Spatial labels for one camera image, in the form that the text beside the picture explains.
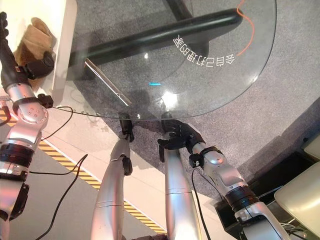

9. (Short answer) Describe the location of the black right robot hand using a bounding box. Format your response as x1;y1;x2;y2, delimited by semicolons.
157;119;206;163

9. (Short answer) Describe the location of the long black floor cable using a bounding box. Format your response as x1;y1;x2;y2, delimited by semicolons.
26;153;89;240

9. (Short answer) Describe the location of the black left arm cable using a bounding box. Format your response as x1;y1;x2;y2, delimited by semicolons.
41;105;74;141

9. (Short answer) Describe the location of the white wire bundle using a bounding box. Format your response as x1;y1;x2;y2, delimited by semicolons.
281;219;310;237

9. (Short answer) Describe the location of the clear glass strip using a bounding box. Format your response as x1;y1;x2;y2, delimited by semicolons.
83;57;133;107

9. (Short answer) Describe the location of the black furniture frame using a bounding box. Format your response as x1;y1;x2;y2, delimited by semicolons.
214;134;320;240

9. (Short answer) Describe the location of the black tubular table base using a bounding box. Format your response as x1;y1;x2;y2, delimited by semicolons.
66;0;244;81

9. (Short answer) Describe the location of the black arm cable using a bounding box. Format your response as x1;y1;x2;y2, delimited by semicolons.
190;167;212;240
41;105;74;141

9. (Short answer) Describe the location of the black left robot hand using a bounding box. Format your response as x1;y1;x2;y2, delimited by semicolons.
0;11;29;89

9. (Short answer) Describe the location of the grey carpet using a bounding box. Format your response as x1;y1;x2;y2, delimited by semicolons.
66;0;320;201

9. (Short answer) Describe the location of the white cabinet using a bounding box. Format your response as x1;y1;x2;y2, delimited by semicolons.
0;0;79;106

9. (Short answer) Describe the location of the tan cloth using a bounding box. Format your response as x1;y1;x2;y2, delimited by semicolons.
12;16;58;66

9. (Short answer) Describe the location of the orange cable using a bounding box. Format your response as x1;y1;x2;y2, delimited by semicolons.
235;0;256;57

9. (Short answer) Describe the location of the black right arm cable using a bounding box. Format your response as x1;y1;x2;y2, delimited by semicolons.
190;167;212;240

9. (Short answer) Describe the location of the silver left robot leg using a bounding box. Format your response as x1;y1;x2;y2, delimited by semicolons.
89;112;135;240

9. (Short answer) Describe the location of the yellow black hazard tape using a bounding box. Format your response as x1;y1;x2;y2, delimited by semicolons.
0;106;168;235

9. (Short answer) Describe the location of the small cream seat cushion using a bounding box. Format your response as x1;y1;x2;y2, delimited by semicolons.
302;138;320;161

